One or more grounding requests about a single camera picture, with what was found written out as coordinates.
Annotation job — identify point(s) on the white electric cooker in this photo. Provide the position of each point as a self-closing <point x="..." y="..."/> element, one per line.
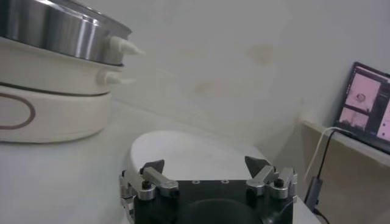
<point x="61" y="112"/>

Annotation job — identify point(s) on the black open laptop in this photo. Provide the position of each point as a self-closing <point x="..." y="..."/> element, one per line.
<point x="365" y="100"/>

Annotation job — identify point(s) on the white round plate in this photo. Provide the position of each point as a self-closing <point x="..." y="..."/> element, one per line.
<point x="195" y="152"/>

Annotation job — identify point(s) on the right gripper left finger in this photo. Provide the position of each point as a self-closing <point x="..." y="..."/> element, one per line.
<point x="158" y="181"/>

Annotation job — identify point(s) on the white side table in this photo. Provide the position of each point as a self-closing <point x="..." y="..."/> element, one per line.
<point x="350" y="182"/>

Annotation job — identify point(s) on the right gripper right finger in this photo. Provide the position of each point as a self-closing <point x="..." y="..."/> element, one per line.
<point x="262" y="179"/>

